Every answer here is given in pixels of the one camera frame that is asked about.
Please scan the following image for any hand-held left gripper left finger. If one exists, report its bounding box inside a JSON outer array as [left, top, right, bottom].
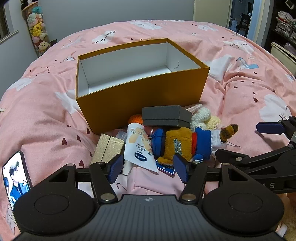
[[47, 154, 124, 203]]

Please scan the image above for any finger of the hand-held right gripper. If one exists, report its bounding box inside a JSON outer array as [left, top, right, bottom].
[[215, 143, 296, 173], [255, 115, 296, 142]]

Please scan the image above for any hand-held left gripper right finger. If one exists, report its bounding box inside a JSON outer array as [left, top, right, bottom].
[[173, 154, 252, 203]]

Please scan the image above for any gold gift box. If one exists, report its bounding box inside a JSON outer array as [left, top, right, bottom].
[[90, 133, 126, 166]]

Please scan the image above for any brown teddy bear plush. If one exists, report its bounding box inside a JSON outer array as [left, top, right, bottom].
[[150, 124, 240, 166]]

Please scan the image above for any white lotion tube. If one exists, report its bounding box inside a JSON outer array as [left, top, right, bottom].
[[123, 123, 159, 173]]

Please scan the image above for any pink fabric pouch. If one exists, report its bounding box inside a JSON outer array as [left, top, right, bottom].
[[127, 166, 186, 200]]

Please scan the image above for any white crochet doll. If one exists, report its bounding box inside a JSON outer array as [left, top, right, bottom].
[[185, 104, 222, 131]]

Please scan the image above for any small black box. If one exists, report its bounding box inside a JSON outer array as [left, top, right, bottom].
[[142, 105, 192, 128]]

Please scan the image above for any orange cardboard box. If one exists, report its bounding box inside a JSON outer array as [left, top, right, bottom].
[[75, 38, 210, 135]]

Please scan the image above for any dark blue paper tag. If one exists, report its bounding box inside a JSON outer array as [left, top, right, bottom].
[[155, 159, 176, 177]]

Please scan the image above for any beige fluffy cloth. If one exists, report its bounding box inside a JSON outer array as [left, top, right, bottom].
[[277, 192, 296, 241]]

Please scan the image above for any orange crochet ball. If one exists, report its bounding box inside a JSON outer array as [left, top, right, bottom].
[[128, 114, 144, 127]]

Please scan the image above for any cream storage bin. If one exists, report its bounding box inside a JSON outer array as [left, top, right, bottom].
[[270, 41, 296, 75]]

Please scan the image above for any smartphone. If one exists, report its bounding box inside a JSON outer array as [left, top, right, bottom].
[[2, 151, 33, 210]]

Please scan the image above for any dark chair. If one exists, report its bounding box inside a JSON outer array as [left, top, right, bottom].
[[238, 13, 252, 35]]

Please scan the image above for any dark shelf unit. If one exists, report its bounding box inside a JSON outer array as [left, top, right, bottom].
[[265, 0, 296, 54]]

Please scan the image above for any cream door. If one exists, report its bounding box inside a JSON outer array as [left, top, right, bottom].
[[193, 0, 232, 28]]

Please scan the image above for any clear tube of plush toys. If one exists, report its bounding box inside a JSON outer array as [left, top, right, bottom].
[[20, 0, 52, 57]]

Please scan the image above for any window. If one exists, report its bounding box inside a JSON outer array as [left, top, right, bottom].
[[0, 0, 19, 40]]

